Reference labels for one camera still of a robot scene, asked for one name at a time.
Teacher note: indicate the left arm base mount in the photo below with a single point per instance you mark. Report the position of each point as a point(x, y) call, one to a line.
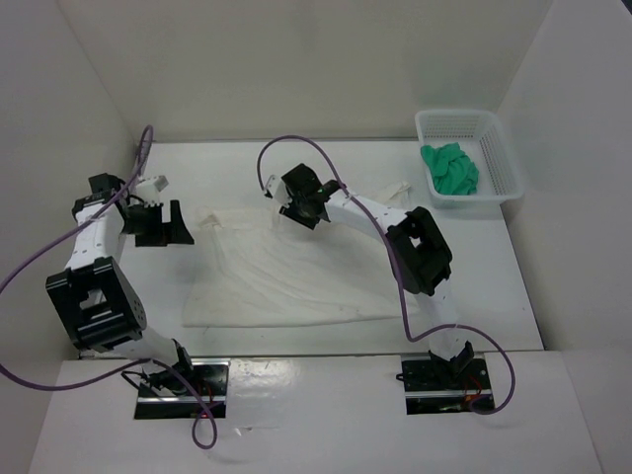
point(162, 396)

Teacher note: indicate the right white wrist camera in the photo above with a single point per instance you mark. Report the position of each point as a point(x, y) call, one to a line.
point(275, 189)

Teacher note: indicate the white plastic basket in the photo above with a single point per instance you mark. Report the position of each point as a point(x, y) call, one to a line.
point(481, 137)

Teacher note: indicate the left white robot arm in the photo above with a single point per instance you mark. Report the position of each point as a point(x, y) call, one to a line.
point(96, 303)

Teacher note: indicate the green tank top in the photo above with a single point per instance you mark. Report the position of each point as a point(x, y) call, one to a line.
point(452, 171)

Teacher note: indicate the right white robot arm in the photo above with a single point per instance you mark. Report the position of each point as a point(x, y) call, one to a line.
point(418, 254)

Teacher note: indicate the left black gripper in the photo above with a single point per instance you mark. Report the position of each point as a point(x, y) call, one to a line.
point(177, 233)

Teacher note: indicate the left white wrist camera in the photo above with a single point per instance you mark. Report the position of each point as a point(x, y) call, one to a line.
point(149, 189)

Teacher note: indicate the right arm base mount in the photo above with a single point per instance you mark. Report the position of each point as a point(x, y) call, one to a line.
point(430, 389)

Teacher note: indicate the white tank top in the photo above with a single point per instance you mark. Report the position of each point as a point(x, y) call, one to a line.
point(259, 269)

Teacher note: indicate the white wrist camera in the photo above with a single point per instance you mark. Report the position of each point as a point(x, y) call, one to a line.
point(275, 189)
point(149, 189)

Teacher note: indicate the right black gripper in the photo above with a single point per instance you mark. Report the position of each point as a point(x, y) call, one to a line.
point(291, 212)

